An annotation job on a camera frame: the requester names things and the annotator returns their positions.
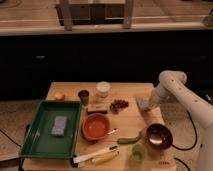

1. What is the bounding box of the grey towel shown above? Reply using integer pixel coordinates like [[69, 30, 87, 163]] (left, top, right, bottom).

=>
[[136, 97, 150, 112]]

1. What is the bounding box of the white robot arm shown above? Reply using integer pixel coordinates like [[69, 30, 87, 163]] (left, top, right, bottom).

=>
[[148, 71, 213, 171]]

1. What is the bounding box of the orange red bowl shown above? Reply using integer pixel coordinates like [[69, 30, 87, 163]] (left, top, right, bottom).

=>
[[82, 113, 110, 141]]

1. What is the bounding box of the dark purple bowl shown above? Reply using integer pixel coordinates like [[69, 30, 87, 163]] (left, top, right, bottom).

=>
[[146, 123, 173, 150]]

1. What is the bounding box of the white lidded jar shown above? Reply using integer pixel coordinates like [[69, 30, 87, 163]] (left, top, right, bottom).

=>
[[96, 81, 111, 101]]

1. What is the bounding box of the bunch of dark grapes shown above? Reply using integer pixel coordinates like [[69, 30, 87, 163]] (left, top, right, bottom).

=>
[[110, 99, 129, 114]]

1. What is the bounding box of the dark metal cup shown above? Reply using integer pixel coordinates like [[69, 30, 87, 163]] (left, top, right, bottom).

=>
[[78, 90, 89, 106]]

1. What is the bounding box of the metal spoon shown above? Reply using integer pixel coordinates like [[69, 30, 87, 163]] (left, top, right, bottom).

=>
[[107, 128, 118, 135]]

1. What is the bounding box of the green cucumber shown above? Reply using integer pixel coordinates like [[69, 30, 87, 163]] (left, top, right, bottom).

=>
[[117, 133, 141, 145]]

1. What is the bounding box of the blue grey sponge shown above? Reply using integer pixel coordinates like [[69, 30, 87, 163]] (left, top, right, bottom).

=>
[[51, 116, 67, 136]]

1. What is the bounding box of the yellow corn cob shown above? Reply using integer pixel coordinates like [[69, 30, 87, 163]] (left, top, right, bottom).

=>
[[91, 151, 119, 164]]

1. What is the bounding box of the small green cup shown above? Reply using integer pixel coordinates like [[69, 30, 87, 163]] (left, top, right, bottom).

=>
[[132, 144, 147, 162]]

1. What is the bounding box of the green plastic tray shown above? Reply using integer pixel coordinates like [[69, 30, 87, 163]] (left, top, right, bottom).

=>
[[19, 100, 81, 160]]

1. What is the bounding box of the black cable right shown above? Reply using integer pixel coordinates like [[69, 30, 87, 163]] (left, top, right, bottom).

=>
[[171, 111, 199, 152]]

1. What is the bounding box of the black cable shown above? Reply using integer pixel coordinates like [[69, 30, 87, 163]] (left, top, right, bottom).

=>
[[0, 128, 23, 148], [171, 111, 199, 152]]

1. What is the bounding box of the black cable left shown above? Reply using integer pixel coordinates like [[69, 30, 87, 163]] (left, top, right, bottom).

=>
[[0, 128, 23, 148]]

